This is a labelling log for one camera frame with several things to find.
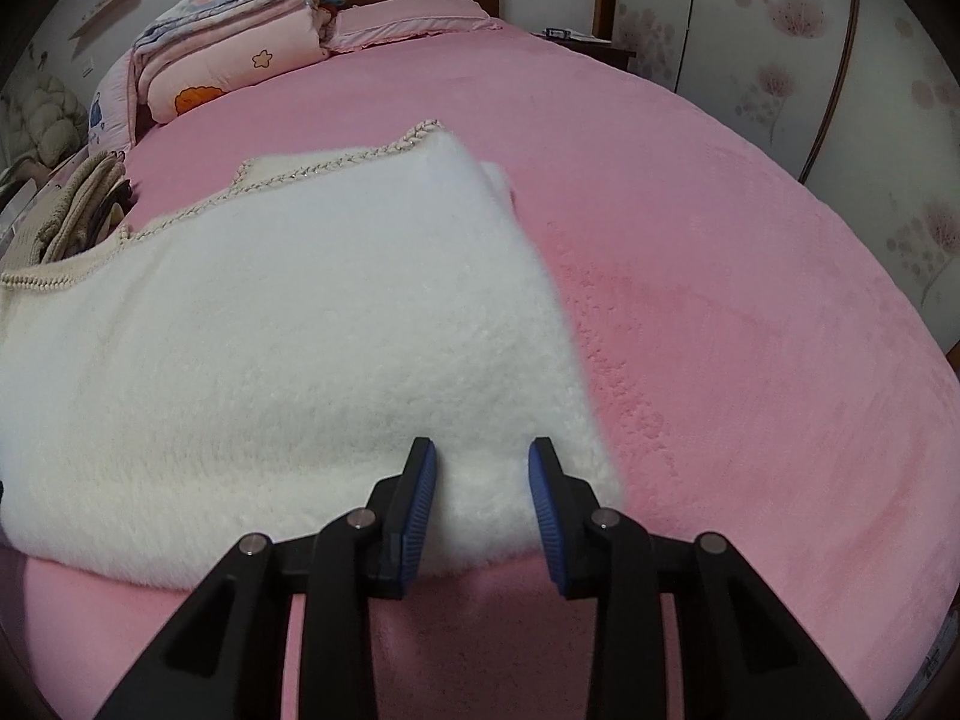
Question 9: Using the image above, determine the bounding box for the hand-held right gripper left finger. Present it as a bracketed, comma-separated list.
[94, 436, 438, 720]

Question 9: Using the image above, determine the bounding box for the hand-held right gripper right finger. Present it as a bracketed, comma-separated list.
[527, 435, 871, 720]

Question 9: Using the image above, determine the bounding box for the white fluffy cardigan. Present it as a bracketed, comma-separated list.
[0, 118, 632, 593]

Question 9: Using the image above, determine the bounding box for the bed with pink sheet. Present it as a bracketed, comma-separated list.
[15, 19, 960, 720]

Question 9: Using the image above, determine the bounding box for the folded beige garment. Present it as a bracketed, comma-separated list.
[46, 157, 137, 265]

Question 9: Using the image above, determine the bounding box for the folded beige knit sweater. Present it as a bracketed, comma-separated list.
[0, 150, 125, 272]

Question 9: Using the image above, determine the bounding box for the dark wooden nightstand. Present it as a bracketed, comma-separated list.
[531, 26, 638, 77]

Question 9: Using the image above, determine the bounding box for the folded pink star quilt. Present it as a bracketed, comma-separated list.
[132, 0, 335, 122]

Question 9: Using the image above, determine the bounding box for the pink pillow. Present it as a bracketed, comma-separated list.
[328, 0, 505, 55]

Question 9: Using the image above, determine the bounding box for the white storage cabinet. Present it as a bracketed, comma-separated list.
[0, 154, 57, 245]

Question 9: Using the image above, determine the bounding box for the pink cushion with blue print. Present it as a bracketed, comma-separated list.
[85, 52, 140, 148]

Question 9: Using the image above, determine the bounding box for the floral print wardrobe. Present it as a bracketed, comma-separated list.
[615, 0, 960, 365]

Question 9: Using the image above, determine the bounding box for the pale green puffer jacket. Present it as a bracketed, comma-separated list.
[11, 79, 85, 167]

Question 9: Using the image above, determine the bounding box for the white wall shelf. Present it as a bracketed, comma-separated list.
[67, 0, 148, 43]

